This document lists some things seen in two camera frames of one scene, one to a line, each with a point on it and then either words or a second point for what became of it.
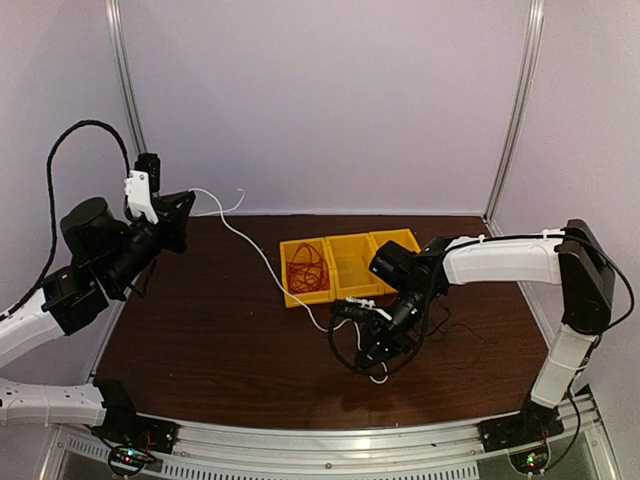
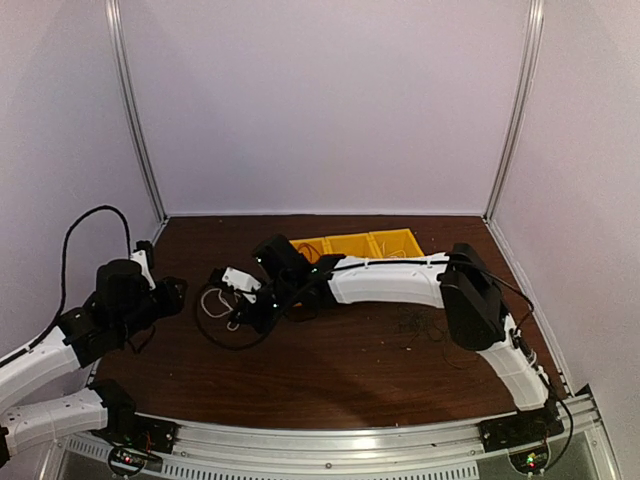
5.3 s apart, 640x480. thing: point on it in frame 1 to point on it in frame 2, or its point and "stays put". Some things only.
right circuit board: x=531 y=461 stays put
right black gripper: x=387 y=348 to x=252 y=313
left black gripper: x=173 y=218 to x=171 y=302
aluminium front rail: x=208 y=450 stays put
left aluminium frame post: x=114 y=19 stays put
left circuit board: x=124 y=460 stays put
